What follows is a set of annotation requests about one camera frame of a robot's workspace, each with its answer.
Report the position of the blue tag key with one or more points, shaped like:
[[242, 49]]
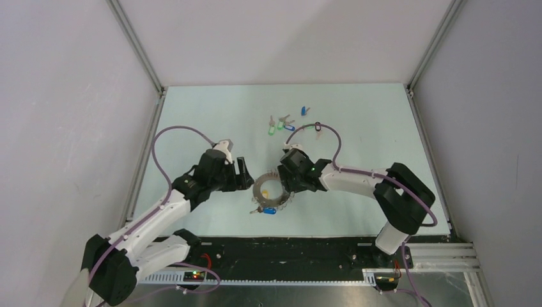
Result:
[[264, 210], [289, 126], [304, 111]]

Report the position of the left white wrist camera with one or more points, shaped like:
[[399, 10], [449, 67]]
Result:
[[225, 146]]

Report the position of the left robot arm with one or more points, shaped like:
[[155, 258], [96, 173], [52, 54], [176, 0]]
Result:
[[114, 262]]

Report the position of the left electronics board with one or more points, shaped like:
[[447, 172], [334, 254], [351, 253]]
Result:
[[194, 276]]

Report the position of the right electronics board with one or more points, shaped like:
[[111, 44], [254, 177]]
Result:
[[386, 279]]

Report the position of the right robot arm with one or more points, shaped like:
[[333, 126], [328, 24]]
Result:
[[403, 198]]

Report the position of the green tag key centre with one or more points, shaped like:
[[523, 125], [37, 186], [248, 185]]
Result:
[[282, 122]]

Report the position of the black tag key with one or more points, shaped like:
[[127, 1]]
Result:
[[318, 129]]

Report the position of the green tag key left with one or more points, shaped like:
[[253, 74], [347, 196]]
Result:
[[271, 126]]

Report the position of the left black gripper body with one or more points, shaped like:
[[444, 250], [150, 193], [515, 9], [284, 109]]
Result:
[[225, 181]]

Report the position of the metal keyring disc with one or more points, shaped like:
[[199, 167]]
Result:
[[270, 181]]

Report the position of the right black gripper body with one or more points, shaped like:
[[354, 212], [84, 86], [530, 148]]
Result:
[[294, 180]]

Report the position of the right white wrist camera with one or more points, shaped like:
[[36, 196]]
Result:
[[288, 147]]

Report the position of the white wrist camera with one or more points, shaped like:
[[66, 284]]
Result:
[[288, 147], [225, 146]]

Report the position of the electronics board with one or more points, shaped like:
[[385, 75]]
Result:
[[386, 279], [194, 276]]

